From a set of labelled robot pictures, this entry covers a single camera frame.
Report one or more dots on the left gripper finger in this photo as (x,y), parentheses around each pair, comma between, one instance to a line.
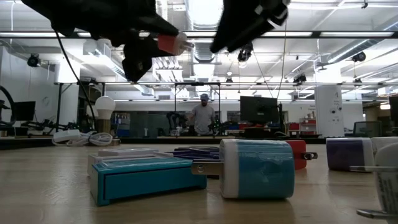
(152,46)
(158,28)

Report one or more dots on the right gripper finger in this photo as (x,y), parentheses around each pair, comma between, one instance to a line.
(245,34)
(228,21)

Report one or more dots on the pink wall charger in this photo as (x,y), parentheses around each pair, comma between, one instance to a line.
(166,43)

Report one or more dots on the large red wall charger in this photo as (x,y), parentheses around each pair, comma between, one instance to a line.
(297,152)

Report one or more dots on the blue wall charger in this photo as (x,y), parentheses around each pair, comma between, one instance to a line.
(264,168)

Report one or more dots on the purple wall charger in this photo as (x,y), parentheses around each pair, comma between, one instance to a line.
(345,154)

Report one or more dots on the lime green wall charger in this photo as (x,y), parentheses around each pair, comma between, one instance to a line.
(388,186)

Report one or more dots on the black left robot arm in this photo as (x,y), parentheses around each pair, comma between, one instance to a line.
(62,12)

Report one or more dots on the background black robot arm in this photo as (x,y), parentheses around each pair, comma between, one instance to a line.
(175,123)

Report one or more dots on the black ceiling spotlight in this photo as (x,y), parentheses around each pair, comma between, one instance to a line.
(300,78)
(359,56)
(33,60)

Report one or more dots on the dark flat monitor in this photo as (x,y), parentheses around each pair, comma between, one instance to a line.
(258,109)

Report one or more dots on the person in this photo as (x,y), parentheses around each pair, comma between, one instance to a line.
(202,119)

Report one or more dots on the red storage bins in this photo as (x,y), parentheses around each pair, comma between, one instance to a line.
(293,126)

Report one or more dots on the white flat box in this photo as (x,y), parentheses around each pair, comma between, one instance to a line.
(127,152)

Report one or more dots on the purple digital clock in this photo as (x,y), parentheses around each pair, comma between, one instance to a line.
(192,155)

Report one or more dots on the white digital clock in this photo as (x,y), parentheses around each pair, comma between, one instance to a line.
(93,161)

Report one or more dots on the teal digital clock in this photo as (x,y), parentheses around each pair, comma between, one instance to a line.
(149,183)

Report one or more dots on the grey mesh chair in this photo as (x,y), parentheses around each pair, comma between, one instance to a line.
(367,129)

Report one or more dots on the black overhead camera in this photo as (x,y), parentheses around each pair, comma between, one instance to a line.
(245,53)

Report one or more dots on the black background rig frame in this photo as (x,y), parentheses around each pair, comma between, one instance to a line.
(197,83)

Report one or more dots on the black aluminium rig frame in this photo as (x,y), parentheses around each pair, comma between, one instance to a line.
(140,140)

